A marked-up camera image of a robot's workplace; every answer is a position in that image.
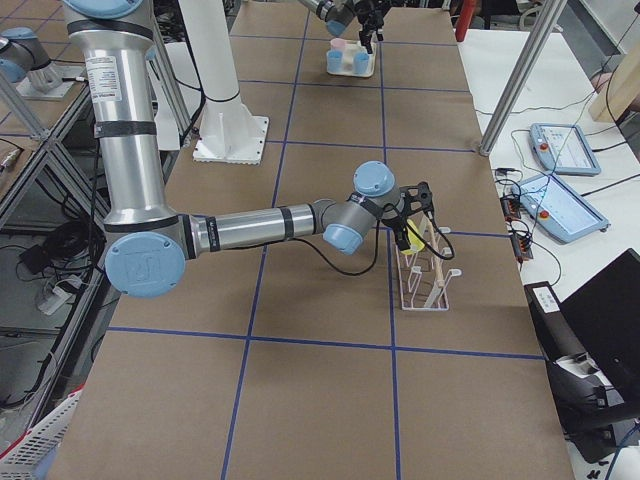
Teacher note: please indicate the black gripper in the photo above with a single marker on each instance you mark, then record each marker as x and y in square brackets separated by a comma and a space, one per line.
[369, 20]
[395, 218]

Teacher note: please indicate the yellow plastic cup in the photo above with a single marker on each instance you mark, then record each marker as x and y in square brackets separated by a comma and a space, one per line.
[415, 233]

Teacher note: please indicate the pink plastic cup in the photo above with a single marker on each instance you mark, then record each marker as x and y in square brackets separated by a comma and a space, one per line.
[338, 44]

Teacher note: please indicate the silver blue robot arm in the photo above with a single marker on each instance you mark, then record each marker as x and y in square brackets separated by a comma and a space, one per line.
[338, 15]
[148, 242]

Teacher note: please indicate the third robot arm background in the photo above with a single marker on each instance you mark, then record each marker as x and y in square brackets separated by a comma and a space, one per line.
[26, 63]

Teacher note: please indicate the blue plastic cup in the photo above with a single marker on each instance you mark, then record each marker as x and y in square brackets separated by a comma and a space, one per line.
[334, 60]
[361, 63]

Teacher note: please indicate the cream plastic tray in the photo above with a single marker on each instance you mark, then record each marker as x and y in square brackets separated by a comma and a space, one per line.
[347, 64]

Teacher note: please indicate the near teach pendant tablet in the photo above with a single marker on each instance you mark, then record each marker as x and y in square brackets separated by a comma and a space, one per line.
[562, 212]

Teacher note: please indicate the teach pendant tablet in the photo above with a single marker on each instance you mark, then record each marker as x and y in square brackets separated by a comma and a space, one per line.
[562, 212]
[563, 148]

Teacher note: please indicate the far teach pendant tablet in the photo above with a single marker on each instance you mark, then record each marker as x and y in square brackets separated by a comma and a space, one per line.
[563, 148]

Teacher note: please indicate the black laptop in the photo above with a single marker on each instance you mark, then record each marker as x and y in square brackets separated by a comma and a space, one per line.
[590, 342]

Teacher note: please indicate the white perforated basket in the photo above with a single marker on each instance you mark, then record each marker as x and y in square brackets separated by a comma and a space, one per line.
[32, 455]

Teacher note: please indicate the white wire cup rack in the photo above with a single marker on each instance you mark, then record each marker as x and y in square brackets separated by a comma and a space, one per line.
[422, 277]

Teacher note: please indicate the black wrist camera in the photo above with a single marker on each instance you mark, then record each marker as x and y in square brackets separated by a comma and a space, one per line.
[417, 198]

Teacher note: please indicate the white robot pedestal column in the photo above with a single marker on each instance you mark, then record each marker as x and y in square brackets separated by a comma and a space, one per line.
[228, 131]

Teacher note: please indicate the aluminium frame post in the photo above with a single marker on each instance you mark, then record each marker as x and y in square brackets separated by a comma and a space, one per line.
[536, 40]

